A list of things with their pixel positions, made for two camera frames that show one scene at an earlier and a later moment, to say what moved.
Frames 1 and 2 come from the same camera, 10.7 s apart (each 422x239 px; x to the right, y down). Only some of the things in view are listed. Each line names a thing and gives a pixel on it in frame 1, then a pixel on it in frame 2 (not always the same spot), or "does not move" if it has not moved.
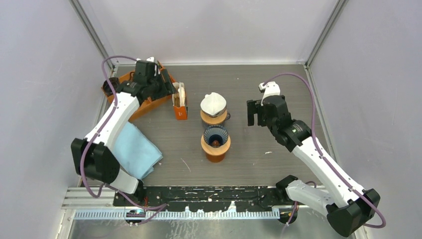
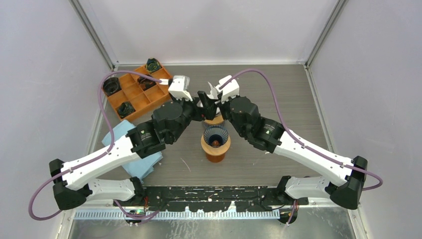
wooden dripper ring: [215, 151] does not move
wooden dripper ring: [213, 120] does not move
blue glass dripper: [215, 136] does not move
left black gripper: [164, 87] to [209, 106]
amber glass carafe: [216, 159] does not move
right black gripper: [253, 107] to [222, 106]
